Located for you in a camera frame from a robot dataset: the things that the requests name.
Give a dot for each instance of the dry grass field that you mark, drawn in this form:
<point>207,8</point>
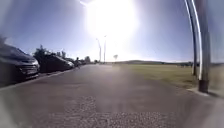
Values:
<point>166,73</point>

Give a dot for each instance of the small dark tree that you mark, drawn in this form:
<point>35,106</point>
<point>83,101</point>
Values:
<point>87,59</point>

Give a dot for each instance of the short street lamp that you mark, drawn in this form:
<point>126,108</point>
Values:
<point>99,51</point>

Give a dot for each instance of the concrete kerb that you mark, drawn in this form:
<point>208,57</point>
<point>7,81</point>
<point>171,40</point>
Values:
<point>50,74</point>

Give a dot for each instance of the group of trees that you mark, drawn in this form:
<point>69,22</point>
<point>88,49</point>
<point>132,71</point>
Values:
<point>41,51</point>

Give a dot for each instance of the dark car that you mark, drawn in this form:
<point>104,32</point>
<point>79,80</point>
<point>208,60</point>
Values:
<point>55,62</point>
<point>16,65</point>

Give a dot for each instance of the small distant tree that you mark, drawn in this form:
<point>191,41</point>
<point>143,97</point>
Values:
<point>115,57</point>

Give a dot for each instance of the tall thin pole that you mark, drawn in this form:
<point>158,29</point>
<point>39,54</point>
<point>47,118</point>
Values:
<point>194,50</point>

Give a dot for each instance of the tall street lamp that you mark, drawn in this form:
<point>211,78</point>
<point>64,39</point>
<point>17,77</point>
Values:
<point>104,50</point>

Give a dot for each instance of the grey asphalt path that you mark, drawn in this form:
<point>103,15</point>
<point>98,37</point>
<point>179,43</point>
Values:
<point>110,100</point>

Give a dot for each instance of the tall thick pole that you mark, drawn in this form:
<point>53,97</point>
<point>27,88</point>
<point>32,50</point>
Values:
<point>204,43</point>

